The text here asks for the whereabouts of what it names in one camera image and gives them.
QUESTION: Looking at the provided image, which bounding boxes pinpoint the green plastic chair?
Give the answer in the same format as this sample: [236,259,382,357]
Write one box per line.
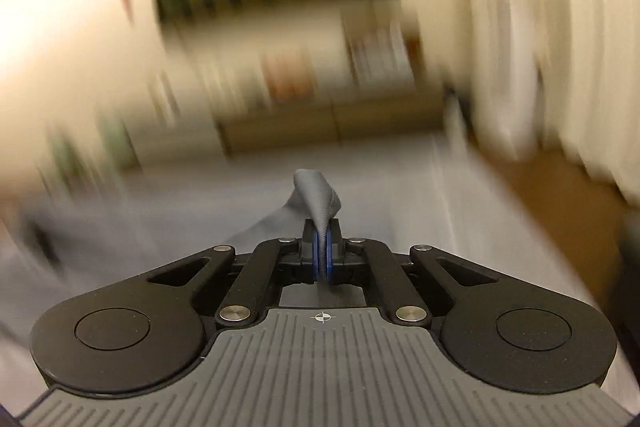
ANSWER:
[95,117,142,172]
[47,119,88,178]

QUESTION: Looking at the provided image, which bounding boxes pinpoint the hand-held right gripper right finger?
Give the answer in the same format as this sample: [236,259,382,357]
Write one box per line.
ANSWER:
[326,218,501,327]

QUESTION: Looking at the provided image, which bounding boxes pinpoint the grey clothes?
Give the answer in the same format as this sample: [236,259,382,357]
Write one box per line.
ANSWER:
[0,167,347,358]

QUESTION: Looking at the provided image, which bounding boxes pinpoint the cream curtain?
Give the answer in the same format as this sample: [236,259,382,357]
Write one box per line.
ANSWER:
[385,0,640,204]

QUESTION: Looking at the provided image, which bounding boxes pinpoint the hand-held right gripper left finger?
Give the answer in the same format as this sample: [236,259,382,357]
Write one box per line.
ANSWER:
[147,218,321,327]

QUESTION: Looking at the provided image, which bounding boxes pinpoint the red fruit bowl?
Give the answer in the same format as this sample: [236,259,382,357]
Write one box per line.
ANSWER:
[262,49,314,100]

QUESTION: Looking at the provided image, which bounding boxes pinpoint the grey sideboard cabinet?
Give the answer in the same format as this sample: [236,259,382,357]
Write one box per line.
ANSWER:
[215,99,451,156]

